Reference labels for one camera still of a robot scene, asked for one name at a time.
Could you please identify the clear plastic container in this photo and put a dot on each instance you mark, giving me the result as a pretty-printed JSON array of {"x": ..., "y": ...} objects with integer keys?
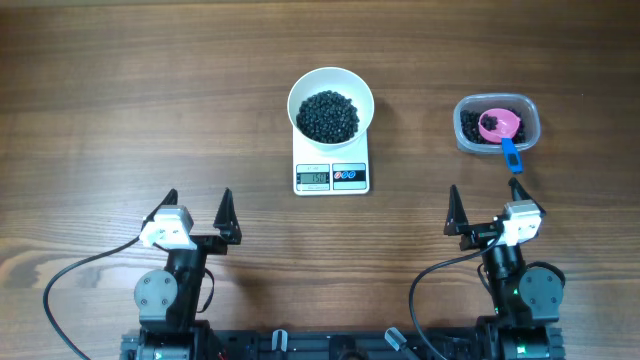
[{"x": 478, "y": 103}]

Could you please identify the pink scoop blue handle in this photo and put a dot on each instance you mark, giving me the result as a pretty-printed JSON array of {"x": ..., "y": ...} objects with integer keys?
[{"x": 499, "y": 126}]

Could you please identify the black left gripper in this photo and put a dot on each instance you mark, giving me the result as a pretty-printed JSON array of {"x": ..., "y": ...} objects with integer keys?
[{"x": 226, "y": 224}]

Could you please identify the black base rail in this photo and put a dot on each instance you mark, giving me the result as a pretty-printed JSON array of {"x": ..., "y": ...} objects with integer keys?
[{"x": 375, "y": 345}]

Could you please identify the white round bowl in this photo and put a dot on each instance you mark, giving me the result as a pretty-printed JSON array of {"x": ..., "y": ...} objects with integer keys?
[{"x": 340, "y": 80}]

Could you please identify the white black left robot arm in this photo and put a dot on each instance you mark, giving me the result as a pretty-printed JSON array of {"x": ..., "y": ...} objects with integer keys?
[{"x": 167, "y": 299}]

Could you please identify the black beans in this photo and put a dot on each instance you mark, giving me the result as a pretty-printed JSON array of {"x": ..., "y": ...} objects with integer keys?
[{"x": 329, "y": 117}]

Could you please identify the white digital kitchen scale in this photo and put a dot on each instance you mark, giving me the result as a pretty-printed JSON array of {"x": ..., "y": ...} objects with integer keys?
[{"x": 337, "y": 169}]

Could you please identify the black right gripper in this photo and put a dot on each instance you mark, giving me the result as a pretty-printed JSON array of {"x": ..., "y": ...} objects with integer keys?
[{"x": 457, "y": 223}]

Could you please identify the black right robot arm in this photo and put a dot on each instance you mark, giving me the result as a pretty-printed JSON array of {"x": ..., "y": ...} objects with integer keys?
[{"x": 526, "y": 296}]

